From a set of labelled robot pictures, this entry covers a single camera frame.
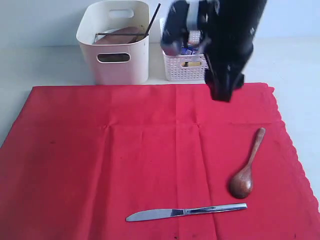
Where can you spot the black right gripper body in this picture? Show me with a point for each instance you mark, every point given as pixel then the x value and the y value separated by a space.
pixel 224 74

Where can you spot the blue white milk carton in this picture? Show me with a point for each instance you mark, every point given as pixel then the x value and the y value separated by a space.
pixel 192 49

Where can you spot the wooden chopstick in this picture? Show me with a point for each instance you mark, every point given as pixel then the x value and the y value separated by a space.
pixel 147 32
pixel 119 34

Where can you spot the brown wooden plate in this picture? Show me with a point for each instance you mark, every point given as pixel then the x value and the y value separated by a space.
pixel 117 40

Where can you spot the pale green ceramic bowl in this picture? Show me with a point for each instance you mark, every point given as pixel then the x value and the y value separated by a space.
pixel 99 36

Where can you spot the wooden spoon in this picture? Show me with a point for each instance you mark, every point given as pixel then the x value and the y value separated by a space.
pixel 241 184

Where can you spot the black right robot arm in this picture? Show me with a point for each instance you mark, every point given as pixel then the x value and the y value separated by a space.
pixel 231 28

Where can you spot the white perforated plastic basket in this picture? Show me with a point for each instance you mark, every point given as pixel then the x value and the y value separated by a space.
pixel 174 72

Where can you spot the cream plastic bin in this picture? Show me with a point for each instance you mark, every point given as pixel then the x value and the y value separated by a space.
pixel 105 15

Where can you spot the silver table knife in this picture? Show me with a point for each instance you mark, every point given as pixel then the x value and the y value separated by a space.
pixel 164 213

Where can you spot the red table cloth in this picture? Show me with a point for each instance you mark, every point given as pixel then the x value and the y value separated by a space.
pixel 79 159

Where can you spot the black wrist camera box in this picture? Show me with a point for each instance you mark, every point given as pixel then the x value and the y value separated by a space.
pixel 175 34

